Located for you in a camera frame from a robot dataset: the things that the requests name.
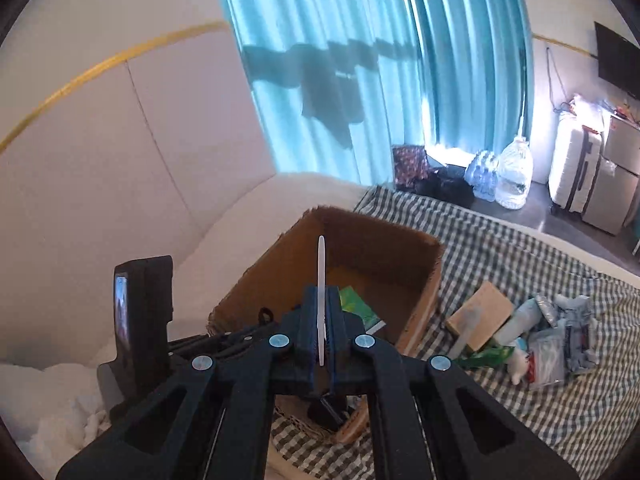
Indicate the white suitcase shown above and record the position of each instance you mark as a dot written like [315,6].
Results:
[570,170]

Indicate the white bottle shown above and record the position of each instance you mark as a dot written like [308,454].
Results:
[520,320]

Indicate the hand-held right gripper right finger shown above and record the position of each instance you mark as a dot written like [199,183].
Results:
[336,330]

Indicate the checked cloth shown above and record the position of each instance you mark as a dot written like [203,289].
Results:
[500,240]

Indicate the clear plastic bag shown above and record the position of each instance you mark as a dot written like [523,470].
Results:
[547,360]

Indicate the white fluffy blanket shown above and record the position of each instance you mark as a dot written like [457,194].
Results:
[55,400]

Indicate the pack of water bottles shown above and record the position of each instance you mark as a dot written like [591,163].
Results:
[482,175]

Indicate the small white figurine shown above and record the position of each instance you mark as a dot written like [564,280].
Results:
[520,365]

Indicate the black television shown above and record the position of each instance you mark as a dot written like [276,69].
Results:
[620,60]

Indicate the black bag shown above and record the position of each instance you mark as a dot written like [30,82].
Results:
[445,190]

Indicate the light blue sheer curtain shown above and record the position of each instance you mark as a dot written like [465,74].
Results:
[300,10]

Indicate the silver fridge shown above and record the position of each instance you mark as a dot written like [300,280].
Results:
[617,180]

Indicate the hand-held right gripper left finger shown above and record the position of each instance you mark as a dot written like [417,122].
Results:
[307,320]

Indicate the silver foil packet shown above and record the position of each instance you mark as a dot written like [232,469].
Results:
[546,310]

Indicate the clear water jug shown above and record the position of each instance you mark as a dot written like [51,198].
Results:
[512,175]

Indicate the blue patterned packet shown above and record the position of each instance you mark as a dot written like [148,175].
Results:
[580,335]

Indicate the green medicine box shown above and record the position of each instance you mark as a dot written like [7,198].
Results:
[357,307]

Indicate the teal curtain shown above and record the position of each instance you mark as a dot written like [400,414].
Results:
[475,35]

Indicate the dark patterned bag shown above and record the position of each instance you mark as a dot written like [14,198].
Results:
[410,167]

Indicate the white plastic tube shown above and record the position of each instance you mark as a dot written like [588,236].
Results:
[467,330]

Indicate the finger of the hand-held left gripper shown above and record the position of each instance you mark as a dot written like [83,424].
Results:
[190,346]

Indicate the green snack packet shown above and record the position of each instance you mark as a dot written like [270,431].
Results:
[485,355]

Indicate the tan medicine box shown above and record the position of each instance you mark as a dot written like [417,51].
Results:
[495,310]

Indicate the taped cardboard box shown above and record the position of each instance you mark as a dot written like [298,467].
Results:
[390,260]

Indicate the white plastic stick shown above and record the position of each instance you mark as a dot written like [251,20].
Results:
[321,285]

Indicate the white plastic bag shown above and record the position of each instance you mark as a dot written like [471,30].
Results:
[587,110]

